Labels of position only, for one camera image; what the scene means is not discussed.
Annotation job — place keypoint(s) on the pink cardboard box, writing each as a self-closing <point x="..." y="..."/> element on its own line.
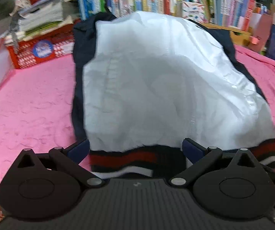
<point x="265" y="28"/>

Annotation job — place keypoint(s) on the stack of papers and booklets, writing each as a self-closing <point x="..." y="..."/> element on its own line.
<point x="44" y="12"/>

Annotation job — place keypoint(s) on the red plastic crate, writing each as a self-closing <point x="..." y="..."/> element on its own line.
<point x="60" y="45"/>

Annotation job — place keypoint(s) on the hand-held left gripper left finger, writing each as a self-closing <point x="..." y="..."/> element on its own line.
<point x="80" y="149"/>

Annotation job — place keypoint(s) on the pink blanket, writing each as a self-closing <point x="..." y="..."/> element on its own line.
<point x="32" y="105"/>

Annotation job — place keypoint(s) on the wooden drawer organizer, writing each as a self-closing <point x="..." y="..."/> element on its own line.
<point x="235" y="36"/>

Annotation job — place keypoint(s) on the row of books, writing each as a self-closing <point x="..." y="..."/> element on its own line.
<point x="151" y="0"/>

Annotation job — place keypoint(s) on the navy jacket with white lining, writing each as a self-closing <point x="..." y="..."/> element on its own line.
<point x="156" y="81"/>

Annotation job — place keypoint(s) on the small pink box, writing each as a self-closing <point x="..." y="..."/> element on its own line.
<point x="254" y="40"/>

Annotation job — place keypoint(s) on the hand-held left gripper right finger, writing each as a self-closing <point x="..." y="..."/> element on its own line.
<point x="192" y="148"/>

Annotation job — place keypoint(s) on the white book with coloured strips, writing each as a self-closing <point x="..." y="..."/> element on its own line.
<point x="196" y="12"/>

